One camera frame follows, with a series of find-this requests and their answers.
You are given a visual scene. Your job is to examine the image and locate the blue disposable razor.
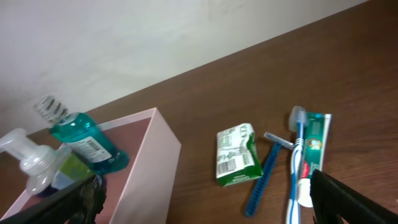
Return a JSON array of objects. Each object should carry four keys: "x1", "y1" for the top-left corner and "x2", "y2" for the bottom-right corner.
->
[{"x1": 244, "y1": 132, "x2": 294, "y2": 217}]

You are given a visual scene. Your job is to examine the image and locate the blue mouthwash bottle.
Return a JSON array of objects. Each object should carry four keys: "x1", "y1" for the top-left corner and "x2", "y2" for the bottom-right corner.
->
[{"x1": 34, "y1": 96, "x2": 129, "y2": 175}]

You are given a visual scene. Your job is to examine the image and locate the clear pump bottle purple liquid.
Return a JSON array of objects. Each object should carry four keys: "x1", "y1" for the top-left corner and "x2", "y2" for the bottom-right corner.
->
[{"x1": 0, "y1": 128, "x2": 96, "y2": 198}]

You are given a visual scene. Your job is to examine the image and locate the blue white toothbrush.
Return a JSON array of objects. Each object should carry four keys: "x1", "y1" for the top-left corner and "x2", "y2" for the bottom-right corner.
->
[{"x1": 285, "y1": 106, "x2": 307, "y2": 224}]

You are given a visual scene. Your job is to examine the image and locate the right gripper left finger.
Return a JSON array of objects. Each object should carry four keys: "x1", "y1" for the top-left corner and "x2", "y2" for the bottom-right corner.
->
[{"x1": 1, "y1": 175, "x2": 107, "y2": 224}]

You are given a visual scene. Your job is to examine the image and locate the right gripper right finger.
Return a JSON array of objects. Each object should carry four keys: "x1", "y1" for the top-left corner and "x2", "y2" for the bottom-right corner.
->
[{"x1": 310, "y1": 170, "x2": 397, "y2": 224}]

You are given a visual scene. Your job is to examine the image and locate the white cardboard box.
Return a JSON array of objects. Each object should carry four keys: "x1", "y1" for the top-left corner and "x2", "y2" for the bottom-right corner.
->
[{"x1": 1, "y1": 108, "x2": 181, "y2": 223}]

